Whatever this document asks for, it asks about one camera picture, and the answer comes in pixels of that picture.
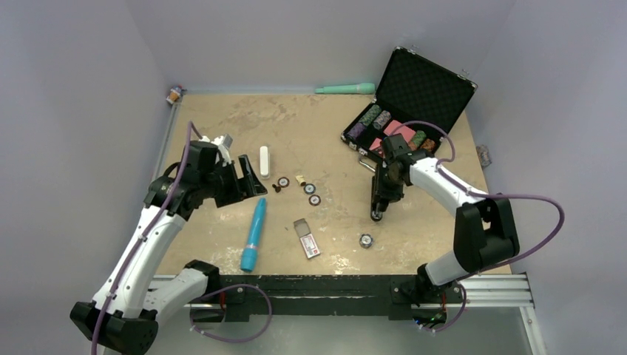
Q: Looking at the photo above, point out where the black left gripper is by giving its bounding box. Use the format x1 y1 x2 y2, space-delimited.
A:
200 154 266 207

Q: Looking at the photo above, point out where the white stapler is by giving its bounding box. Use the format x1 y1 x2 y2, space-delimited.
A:
259 146 270 179

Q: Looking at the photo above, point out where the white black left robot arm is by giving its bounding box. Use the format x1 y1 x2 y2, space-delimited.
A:
70 135 268 354

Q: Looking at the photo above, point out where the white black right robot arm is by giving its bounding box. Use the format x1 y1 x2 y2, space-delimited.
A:
370 134 520 305

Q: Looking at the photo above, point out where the staples cardboard box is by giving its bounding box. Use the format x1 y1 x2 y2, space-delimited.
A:
294 218 321 259

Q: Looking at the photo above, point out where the pink card deck lower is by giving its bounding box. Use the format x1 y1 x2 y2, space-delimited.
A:
369 138 382 154

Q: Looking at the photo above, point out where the pink card deck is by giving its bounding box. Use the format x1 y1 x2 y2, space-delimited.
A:
369 138 382 154
384 120 416 141

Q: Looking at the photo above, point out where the brown poker chip upper left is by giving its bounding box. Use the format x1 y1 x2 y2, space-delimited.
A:
277 177 290 189

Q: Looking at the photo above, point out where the pink card deck upper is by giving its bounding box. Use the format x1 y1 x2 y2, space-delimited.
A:
384 120 416 141

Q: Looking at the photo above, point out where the small beige block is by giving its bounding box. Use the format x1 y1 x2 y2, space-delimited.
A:
295 175 306 186

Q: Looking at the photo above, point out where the teal poker chip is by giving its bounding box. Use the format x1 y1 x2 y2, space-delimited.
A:
303 183 316 195

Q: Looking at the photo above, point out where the blue cylindrical tool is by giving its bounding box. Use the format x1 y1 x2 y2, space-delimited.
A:
240 197 267 273

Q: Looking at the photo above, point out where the black poker chip case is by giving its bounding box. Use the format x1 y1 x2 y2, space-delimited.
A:
340 47 478 163

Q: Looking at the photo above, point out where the mint green microphone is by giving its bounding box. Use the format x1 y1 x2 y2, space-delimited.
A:
314 83 376 95

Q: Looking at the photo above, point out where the small patterned object right edge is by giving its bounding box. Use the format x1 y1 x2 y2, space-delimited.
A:
475 145 492 169

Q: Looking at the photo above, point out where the small colourful toy figure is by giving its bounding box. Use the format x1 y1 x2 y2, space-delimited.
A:
166 85 186 105

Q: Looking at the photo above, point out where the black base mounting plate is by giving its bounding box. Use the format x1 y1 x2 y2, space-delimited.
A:
172 274 449 325

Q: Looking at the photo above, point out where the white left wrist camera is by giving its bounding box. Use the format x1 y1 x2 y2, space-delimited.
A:
200 134 233 166

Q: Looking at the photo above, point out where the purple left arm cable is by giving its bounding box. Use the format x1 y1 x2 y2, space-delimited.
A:
90 120 273 355

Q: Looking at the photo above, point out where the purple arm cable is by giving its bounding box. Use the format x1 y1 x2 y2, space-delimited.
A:
389 120 566 334
90 120 273 355

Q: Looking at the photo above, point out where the aluminium frame rail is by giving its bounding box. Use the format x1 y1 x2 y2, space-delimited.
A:
88 95 547 355

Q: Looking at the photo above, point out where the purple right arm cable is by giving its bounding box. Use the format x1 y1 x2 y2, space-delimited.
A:
389 120 566 334

